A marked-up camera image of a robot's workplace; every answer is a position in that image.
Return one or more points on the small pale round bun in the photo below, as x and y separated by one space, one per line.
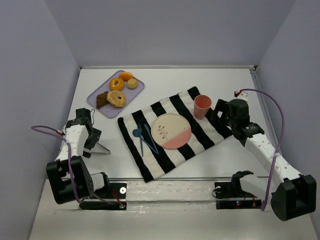
132 83

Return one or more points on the cream and pink plate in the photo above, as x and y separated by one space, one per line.
171 131

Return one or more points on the brown chocolate pastry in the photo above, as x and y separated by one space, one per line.
101 100

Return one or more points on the pink plastic cup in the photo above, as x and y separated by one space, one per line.
202 104

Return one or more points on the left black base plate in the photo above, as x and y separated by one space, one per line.
112 198

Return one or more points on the orange round bun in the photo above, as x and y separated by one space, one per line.
125 76

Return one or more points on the blue plastic spoon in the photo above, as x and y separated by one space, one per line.
136 133

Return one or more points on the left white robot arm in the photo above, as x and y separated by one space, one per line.
68 175

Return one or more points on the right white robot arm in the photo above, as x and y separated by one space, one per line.
289 193

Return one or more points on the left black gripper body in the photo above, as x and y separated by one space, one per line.
94 137

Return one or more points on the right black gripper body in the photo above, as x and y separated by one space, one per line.
219 114

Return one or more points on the large beige bagel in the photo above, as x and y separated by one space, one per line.
117 98

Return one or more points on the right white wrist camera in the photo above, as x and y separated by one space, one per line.
241 95

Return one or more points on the black white striped placemat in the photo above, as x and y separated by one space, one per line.
158 161

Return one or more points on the blue plastic fork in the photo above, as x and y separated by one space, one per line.
139 129

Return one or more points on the metal serving tongs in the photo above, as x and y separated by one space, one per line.
99 149

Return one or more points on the orange glazed donut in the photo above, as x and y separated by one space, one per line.
116 84

